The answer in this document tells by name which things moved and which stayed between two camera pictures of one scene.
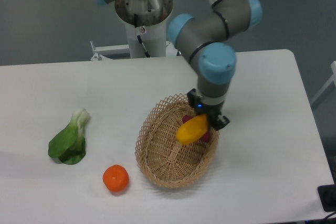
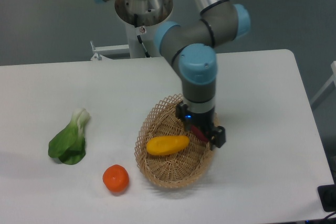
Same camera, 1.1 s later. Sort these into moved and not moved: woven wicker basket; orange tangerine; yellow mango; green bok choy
Moved: yellow mango
Not moved: orange tangerine; woven wicker basket; green bok choy
